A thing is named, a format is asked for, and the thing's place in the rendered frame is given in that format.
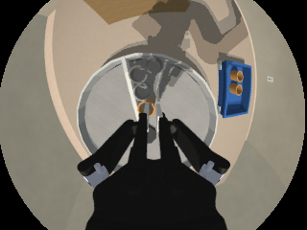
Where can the blue open crate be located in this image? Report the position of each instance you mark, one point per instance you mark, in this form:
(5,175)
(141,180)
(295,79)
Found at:
(236,105)

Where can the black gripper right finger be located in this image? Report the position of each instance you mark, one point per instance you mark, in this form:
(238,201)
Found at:
(206,162)

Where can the grey metal bushing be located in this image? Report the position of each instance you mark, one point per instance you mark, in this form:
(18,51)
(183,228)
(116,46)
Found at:
(154,58)
(137,96)
(132,71)

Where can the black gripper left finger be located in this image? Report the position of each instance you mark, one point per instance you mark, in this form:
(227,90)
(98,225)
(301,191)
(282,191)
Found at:
(98,166)

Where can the bronze bushing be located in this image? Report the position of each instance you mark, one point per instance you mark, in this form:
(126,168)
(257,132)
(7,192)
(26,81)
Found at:
(236,75)
(141,110)
(235,89)

